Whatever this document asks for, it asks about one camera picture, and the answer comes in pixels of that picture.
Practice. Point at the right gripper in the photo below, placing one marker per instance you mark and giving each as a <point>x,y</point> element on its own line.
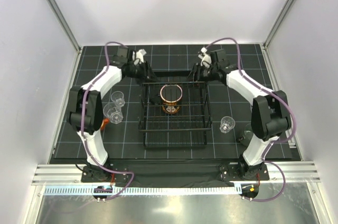
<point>198,73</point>

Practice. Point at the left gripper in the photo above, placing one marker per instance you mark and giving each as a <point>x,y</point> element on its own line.
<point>147,73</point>

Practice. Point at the black red skull mug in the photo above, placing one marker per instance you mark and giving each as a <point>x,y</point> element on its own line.
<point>168,98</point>

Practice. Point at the small orange cup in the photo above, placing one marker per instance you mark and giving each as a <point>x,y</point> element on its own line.
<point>104,123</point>

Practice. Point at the grey green mug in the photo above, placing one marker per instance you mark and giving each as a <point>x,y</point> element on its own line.
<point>245,136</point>

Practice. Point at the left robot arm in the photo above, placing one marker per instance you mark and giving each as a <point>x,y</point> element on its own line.
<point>85,110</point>

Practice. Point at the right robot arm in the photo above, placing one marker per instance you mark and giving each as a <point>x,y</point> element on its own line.
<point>269,115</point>

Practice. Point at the small clear plastic cup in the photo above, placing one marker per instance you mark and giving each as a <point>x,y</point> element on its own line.
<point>118,98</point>

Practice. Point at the black grid mat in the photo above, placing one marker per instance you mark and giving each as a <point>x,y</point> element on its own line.
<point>123,141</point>

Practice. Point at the large clear plastic cup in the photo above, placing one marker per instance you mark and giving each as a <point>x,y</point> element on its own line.
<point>112,111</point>

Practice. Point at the clear cup right side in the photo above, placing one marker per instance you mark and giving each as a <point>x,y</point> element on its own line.
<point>227,124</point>

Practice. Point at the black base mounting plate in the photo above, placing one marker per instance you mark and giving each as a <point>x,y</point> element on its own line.
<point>182,173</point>

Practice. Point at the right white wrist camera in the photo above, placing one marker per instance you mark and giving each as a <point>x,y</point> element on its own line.
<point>205,58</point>

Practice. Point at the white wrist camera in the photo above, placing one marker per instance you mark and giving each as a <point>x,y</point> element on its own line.
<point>138,57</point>
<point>205,58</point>

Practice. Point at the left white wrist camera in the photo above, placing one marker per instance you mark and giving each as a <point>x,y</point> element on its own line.
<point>138,57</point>

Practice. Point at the black wire dish rack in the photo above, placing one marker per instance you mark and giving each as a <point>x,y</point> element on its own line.
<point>186,129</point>

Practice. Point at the white slotted cable duct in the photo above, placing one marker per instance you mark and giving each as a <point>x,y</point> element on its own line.
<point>104,190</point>

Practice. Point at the right aluminium frame post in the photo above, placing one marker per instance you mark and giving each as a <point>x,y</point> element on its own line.
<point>278,22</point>

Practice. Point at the aluminium frame post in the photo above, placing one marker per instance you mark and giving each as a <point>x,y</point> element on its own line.
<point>278,22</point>
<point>64,25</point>

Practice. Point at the left aluminium frame post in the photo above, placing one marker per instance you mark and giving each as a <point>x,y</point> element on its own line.
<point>64,25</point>

